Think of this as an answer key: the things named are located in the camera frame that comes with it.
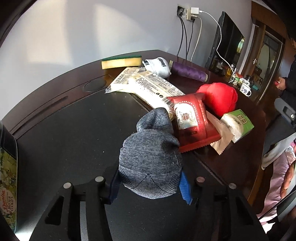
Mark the black monitor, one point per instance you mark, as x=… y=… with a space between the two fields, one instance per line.
x=228 y=42

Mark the cracker packet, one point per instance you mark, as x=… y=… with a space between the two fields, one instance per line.
x=154 y=90
x=120 y=83

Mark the white rolled sock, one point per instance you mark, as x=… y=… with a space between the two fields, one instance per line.
x=158 y=66

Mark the red sock ball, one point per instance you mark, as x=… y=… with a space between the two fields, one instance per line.
x=219 y=97

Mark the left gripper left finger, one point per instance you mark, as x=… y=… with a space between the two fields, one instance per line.
x=61 y=218

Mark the grey knitted sock ball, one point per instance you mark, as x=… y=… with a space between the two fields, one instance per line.
x=150 y=163

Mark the yellow green sponge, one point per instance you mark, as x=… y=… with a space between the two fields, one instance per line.
x=121 y=61

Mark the white patterned mug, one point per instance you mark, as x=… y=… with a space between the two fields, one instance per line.
x=246 y=90

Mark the beige sachet packet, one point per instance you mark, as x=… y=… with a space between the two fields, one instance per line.
x=224 y=132

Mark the red wet wipes packet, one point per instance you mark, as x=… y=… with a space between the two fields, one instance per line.
x=194 y=128

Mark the green tissue pack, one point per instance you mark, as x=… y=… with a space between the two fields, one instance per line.
x=239 y=124

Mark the wall power outlet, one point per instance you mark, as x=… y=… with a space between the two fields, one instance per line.
x=185 y=13

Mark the purple thread spool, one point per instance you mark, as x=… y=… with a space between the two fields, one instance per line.
x=187 y=71

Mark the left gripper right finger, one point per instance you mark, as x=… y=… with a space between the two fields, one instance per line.
x=222 y=214

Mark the cookie tin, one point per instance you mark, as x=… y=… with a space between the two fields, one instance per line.
x=9 y=169

